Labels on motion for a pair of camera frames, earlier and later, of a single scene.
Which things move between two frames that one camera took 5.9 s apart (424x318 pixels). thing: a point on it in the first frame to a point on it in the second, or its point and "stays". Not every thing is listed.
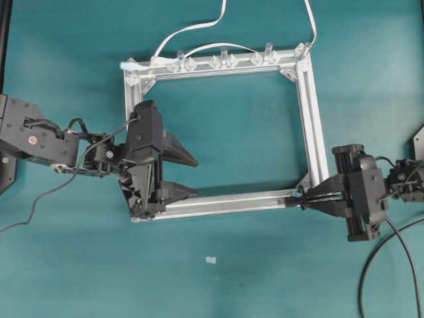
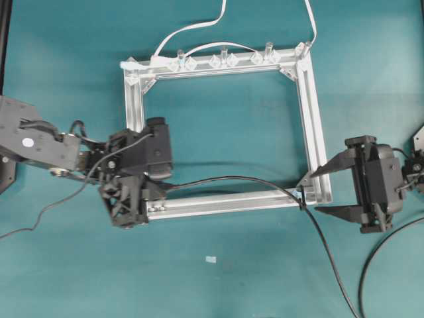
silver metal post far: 181,61 stays
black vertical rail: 6,6 stays
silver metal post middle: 224,54 stays
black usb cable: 398,232 to 318,228
